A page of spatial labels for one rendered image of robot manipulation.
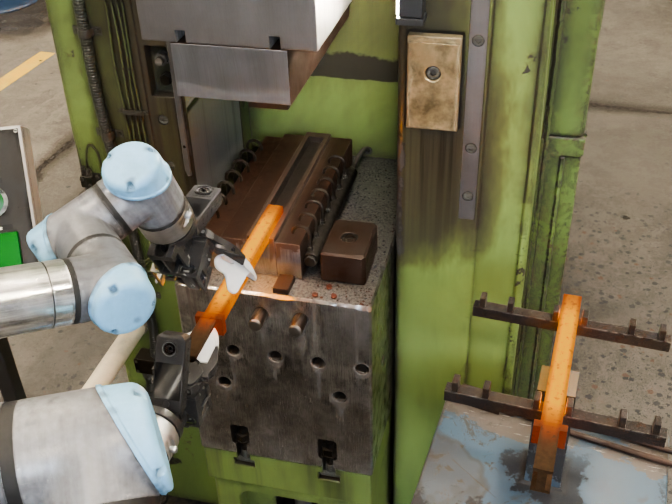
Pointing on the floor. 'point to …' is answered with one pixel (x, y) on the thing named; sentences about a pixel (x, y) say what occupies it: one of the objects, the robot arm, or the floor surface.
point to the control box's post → (10, 382)
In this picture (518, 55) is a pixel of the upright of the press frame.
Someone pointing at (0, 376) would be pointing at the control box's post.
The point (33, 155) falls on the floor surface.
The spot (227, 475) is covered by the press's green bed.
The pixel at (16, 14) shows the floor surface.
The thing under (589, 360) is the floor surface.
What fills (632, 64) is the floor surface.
